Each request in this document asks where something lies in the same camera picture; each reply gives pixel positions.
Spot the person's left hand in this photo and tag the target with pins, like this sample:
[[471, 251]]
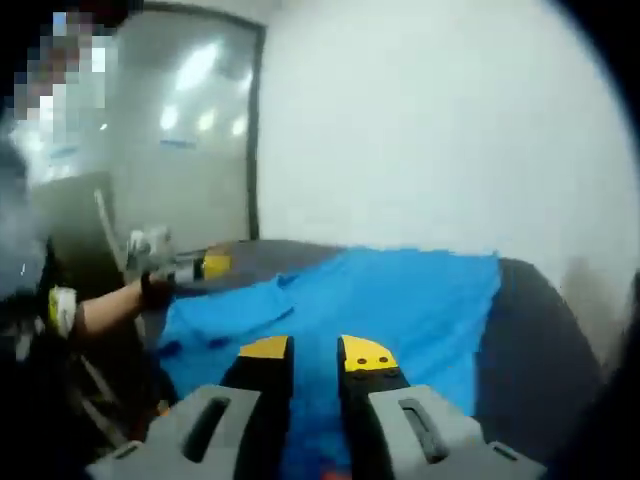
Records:
[[156, 295]]

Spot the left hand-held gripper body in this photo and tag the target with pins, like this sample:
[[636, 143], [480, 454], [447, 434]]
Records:
[[150, 252]]

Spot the glass partition black frame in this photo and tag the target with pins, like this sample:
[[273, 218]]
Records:
[[252, 125]]

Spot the blue cloth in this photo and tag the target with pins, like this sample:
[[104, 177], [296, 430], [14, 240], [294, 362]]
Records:
[[390, 310]]

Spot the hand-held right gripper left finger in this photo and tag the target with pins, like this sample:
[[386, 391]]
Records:
[[200, 440]]

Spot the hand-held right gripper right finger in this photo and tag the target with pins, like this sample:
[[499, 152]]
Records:
[[425, 440]]

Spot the grey board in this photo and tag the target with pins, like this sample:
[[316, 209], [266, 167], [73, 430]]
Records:
[[70, 225]]

